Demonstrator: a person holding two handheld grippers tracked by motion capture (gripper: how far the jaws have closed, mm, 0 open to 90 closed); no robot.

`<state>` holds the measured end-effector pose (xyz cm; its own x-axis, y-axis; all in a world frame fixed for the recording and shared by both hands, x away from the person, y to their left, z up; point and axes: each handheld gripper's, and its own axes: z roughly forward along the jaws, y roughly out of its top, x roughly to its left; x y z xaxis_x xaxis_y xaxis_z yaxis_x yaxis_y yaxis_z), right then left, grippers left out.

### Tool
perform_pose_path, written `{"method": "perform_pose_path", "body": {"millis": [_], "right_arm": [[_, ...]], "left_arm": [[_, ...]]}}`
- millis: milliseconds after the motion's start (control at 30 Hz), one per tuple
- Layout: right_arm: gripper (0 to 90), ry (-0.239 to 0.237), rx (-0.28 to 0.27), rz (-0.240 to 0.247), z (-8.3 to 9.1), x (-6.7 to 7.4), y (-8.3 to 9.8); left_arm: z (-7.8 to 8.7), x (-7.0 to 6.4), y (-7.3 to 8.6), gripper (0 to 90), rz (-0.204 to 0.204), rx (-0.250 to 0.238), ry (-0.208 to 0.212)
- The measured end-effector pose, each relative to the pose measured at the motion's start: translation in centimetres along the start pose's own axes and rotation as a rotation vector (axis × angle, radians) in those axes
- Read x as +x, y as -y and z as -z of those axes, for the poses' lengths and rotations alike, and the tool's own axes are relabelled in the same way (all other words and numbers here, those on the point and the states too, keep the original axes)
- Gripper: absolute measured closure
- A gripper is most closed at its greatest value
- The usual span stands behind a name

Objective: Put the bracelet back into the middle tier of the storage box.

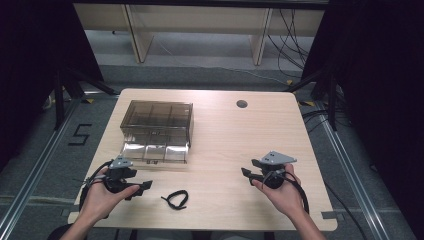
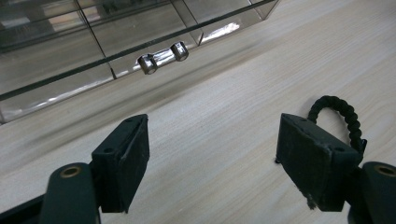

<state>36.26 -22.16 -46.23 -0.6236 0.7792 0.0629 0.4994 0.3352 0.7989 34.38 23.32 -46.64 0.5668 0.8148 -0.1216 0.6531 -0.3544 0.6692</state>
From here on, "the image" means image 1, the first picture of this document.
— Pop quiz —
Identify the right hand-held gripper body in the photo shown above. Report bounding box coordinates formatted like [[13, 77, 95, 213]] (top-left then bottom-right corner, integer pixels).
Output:
[[251, 150, 298, 190]]

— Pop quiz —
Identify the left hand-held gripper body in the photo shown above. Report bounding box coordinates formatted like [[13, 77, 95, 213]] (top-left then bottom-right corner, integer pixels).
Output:
[[103, 155, 138, 194]]

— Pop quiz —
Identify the person's left hand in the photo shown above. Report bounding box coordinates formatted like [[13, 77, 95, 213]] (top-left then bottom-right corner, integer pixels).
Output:
[[79, 167, 141, 223]]

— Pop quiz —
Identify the person's right hand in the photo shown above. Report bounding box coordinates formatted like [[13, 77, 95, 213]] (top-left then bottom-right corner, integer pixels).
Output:
[[251, 163, 306, 218]]

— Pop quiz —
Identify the transparent brown drawer box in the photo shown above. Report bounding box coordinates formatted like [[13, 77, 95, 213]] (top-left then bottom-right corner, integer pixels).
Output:
[[119, 99, 195, 165]]

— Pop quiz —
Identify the black metal stand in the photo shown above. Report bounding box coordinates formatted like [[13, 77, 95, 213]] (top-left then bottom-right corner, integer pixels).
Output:
[[53, 65, 118, 132], [285, 68, 338, 132]]

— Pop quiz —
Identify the black curtain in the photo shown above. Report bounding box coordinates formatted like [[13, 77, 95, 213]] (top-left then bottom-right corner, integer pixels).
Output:
[[0, 0, 105, 173], [301, 0, 424, 239]]

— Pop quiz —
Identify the beige wooden shelf unit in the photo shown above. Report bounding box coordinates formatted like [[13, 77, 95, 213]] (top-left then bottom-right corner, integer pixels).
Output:
[[73, 3, 326, 66]]

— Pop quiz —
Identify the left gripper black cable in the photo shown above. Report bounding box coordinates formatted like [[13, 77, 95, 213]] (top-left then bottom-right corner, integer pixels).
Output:
[[78, 159, 115, 212]]

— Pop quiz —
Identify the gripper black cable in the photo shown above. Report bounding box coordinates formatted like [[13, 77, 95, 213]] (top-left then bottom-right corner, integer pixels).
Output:
[[78, 159, 115, 212], [281, 172, 311, 215]]

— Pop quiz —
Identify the black hair tie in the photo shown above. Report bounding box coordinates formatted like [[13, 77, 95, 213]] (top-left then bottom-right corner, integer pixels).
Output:
[[160, 189, 190, 211]]

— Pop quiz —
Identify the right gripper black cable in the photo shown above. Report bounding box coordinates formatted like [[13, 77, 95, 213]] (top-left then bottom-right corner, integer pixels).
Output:
[[281, 172, 311, 215]]

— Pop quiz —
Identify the aluminium floor rail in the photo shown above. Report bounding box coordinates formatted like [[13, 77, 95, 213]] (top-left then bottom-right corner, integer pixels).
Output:
[[0, 96, 84, 240], [314, 99, 391, 240]]

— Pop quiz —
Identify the black floor cable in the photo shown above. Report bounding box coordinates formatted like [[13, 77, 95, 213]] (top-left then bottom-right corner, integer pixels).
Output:
[[324, 181, 369, 240]]

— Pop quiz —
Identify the bundle of black cables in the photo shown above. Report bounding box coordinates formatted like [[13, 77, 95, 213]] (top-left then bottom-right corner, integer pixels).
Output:
[[267, 8, 311, 80]]

